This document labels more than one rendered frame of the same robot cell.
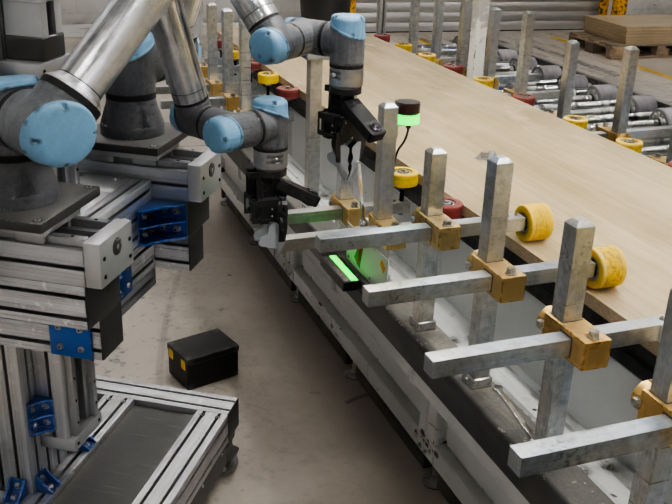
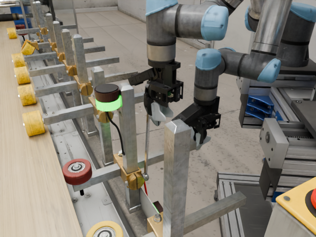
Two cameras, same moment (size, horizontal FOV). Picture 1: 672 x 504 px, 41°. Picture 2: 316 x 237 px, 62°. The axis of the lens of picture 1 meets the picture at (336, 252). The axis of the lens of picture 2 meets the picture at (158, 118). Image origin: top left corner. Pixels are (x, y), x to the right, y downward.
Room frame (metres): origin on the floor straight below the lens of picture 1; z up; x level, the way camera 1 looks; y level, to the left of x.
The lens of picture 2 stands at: (2.63, -0.10, 1.41)
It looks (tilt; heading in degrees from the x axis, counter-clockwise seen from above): 31 degrees down; 173
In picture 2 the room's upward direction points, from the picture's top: straight up
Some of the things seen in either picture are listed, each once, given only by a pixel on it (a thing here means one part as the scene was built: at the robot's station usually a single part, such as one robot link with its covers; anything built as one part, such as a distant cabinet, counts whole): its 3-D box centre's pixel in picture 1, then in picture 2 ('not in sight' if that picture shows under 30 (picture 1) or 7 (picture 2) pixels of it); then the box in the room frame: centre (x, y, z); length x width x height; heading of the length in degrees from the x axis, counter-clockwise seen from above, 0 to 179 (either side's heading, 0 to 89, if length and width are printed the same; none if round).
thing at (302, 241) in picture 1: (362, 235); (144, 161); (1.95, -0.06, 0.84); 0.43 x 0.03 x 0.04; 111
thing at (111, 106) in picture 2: (406, 117); (107, 101); (2.03, -0.15, 1.11); 0.06 x 0.06 x 0.02
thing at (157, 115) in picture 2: (346, 157); (158, 116); (1.98, -0.02, 1.03); 0.06 x 0.03 x 0.09; 41
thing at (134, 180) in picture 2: (386, 229); (127, 170); (2.00, -0.12, 0.85); 0.14 x 0.06 x 0.05; 21
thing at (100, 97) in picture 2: (407, 106); (106, 92); (2.03, -0.15, 1.14); 0.06 x 0.06 x 0.02
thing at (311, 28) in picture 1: (303, 37); (203, 21); (2.00, 0.09, 1.29); 0.11 x 0.11 x 0.08; 62
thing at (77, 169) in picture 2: (444, 222); (79, 180); (2.03, -0.26, 0.85); 0.08 x 0.08 x 0.11
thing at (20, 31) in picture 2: not in sight; (45, 28); (0.34, -0.74, 0.95); 0.50 x 0.04 x 0.04; 111
